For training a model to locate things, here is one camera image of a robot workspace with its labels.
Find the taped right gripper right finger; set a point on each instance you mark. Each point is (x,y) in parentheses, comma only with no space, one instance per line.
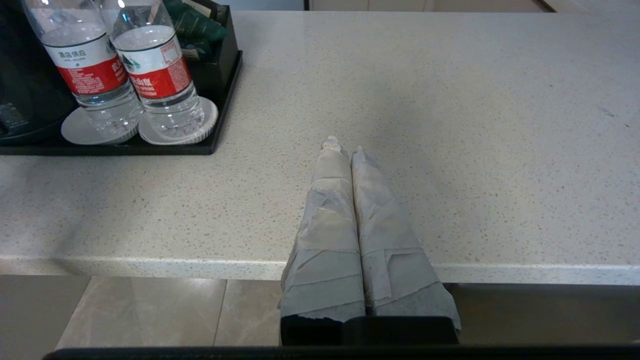
(390,250)

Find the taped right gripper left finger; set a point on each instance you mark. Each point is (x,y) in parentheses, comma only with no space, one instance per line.
(325,240)

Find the clear red-label water bottle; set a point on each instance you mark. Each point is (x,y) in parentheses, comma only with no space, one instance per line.
(155,70)
(85,70)

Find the black electric kettle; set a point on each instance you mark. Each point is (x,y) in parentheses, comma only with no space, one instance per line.
(25,75)

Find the black box of sachets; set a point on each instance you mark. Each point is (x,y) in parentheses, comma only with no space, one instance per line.
(225,55)

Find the dark green tea bag packets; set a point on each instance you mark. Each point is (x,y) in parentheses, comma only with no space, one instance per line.
(200,27)

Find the black rectangular serving tray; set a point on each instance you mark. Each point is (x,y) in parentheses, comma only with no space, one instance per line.
(220,115)

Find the white ceramic saucer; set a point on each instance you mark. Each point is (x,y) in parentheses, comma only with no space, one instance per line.
(74,131)
(208,115)

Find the small white sachet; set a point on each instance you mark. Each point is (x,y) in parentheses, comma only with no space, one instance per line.
(191,54)

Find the silver grey refrigerator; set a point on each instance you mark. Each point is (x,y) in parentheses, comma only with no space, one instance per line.
(260,4)

